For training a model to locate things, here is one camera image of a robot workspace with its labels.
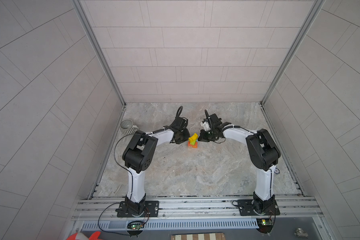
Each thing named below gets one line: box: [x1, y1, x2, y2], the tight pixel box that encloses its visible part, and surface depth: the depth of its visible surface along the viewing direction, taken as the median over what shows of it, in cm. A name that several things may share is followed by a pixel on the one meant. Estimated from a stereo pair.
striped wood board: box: [171, 232, 226, 240], surface depth 64 cm
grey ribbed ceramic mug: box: [119, 119, 139, 135], surface depth 98 cm
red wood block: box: [187, 141, 199, 149], surface depth 93 cm
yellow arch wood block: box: [188, 133, 199, 143], surface depth 91 cm
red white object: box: [66, 231, 103, 240], surface depth 62 cm
